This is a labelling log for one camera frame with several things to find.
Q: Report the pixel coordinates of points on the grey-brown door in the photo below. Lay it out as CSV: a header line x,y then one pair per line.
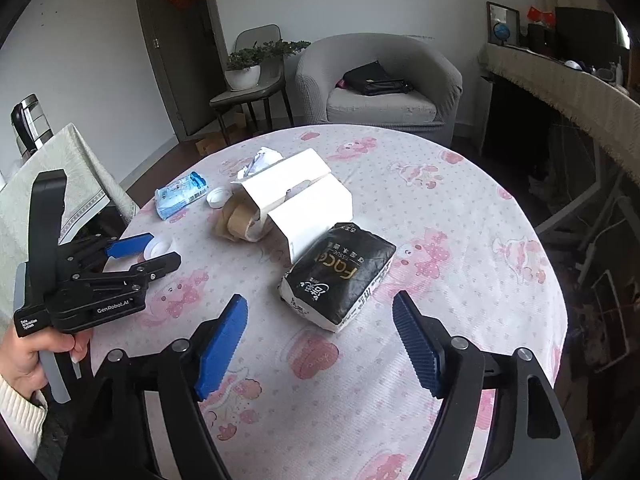
x,y
190,60

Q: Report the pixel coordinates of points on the beige fringed desk cloth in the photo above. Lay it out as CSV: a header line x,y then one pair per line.
x,y
550,85

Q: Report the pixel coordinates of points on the person's left forearm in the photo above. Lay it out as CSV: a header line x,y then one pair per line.
x,y
20,420

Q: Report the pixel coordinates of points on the black tissue pack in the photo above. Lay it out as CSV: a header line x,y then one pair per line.
x,y
345,270

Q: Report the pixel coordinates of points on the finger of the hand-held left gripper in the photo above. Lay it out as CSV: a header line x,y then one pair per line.
x,y
160,262
132,246

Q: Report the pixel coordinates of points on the grey armchair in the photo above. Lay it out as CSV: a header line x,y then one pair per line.
x,y
390,60

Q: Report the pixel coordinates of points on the white small dish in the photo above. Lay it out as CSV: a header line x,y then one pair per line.
x,y
162,247

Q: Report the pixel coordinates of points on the person's left hand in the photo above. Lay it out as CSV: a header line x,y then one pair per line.
x,y
20,360

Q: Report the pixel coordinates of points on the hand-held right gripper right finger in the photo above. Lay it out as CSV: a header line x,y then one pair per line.
x,y
417,347

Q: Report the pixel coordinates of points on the pink printed tablecloth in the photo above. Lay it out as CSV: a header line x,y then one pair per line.
x,y
325,385

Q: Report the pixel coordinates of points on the small red flags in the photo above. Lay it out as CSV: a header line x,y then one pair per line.
x,y
542,15

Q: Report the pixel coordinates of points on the grey dining chair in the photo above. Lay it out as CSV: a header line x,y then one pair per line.
x,y
250,96

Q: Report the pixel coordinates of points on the white bottle cap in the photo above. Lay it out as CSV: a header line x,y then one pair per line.
x,y
218,198

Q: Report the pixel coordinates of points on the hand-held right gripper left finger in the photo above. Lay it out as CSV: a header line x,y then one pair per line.
x,y
222,347

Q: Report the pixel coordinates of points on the dark brown box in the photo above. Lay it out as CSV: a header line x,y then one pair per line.
x,y
540,40

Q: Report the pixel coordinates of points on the brown cardboard box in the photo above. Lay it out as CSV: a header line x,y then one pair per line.
x,y
205,146

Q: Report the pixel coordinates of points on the black bag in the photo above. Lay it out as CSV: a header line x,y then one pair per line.
x,y
372,77

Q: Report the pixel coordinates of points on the pale green side tablecloth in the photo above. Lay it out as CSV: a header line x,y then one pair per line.
x,y
75,170

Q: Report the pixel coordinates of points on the white cardboard box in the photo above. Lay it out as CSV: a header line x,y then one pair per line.
x,y
307,170

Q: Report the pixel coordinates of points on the steel electric kettle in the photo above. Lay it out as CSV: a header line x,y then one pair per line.
x,y
32,120

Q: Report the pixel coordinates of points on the blue wet wipes packet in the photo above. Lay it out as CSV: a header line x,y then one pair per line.
x,y
175,197

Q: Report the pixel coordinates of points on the white desk frame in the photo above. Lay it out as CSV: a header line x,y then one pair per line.
x,y
575,210

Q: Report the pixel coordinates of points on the potted plant in white pot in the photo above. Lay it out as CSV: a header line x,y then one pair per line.
x,y
242,77

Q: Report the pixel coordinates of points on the small blue globe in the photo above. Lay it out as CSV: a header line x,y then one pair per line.
x,y
502,31

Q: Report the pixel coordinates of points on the black monitor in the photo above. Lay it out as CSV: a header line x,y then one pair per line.
x,y
585,35

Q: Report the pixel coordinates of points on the picture frame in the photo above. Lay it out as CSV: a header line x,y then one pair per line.
x,y
500,12

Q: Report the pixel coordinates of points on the brown tape roll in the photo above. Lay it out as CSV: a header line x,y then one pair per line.
x,y
235,220

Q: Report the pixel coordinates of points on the small silver rounded object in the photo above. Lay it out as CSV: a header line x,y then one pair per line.
x,y
573,64

